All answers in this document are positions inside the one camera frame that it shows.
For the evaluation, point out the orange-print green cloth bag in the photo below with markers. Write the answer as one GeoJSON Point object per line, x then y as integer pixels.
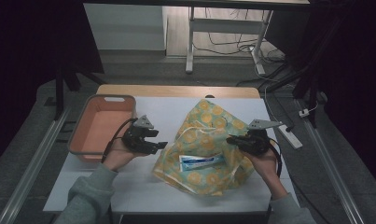
{"type": "Point", "coordinates": [207, 130]}

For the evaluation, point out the black metal stand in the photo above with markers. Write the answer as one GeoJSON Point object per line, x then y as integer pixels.
{"type": "Point", "coordinates": [59, 93]}
{"type": "Point", "coordinates": [313, 90]}

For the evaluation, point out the black table grommet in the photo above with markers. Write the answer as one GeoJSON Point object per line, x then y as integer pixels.
{"type": "Point", "coordinates": [209, 96]}

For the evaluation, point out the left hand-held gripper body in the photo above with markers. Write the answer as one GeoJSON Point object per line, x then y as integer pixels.
{"type": "Point", "coordinates": [136, 138]}

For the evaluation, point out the dark curtain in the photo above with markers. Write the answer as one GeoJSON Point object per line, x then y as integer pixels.
{"type": "Point", "coordinates": [30, 46]}
{"type": "Point", "coordinates": [353, 62]}

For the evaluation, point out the white desk frame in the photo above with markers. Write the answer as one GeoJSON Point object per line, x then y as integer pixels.
{"type": "Point", "coordinates": [226, 26]}

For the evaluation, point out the aluminium floor rail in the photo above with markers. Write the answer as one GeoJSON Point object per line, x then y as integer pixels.
{"type": "Point", "coordinates": [328, 168]}
{"type": "Point", "coordinates": [33, 161]}

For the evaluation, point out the person's left hand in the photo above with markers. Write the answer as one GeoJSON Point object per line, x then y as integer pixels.
{"type": "Point", "coordinates": [118, 155]}

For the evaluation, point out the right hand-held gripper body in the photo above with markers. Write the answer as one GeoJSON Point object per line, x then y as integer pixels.
{"type": "Point", "coordinates": [257, 141]}

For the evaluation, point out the white cabinet panel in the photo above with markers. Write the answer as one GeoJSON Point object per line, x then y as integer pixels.
{"type": "Point", "coordinates": [123, 26]}

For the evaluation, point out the white power strip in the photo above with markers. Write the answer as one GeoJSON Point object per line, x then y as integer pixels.
{"type": "Point", "coordinates": [290, 137]}

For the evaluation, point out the white plug adapter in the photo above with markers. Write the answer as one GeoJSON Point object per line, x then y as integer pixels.
{"type": "Point", "coordinates": [303, 112]}

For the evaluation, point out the orange plastic basket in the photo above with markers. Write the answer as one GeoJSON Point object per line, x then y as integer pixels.
{"type": "Point", "coordinates": [95, 127]}

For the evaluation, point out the white table mat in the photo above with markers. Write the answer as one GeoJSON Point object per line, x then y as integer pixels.
{"type": "Point", "coordinates": [164, 109]}

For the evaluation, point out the person's right hand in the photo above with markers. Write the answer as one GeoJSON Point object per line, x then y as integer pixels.
{"type": "Point", "coordinates": [265, 166]}

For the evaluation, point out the blue and white toothpaste tube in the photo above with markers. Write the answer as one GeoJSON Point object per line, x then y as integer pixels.
{"type": "Point", "coordinates": [201, 161]}

